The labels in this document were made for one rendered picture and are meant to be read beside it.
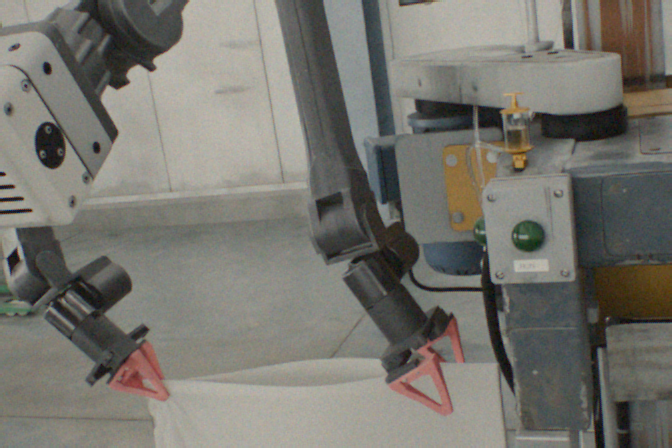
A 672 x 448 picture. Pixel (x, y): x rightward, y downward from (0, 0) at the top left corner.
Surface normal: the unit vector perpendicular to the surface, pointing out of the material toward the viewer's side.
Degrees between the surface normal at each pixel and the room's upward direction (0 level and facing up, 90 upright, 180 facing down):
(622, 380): 90
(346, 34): 90
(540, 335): 90
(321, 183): 72
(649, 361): 90
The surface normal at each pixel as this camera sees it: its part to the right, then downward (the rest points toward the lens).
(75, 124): 0.94, -0.06
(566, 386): -0.31, 0.28
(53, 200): 0.30, 0.59
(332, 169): -0.56, -0.04
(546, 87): -0.93, 0.22
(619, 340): -0.06, 0.25
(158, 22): 0.81, -0.26
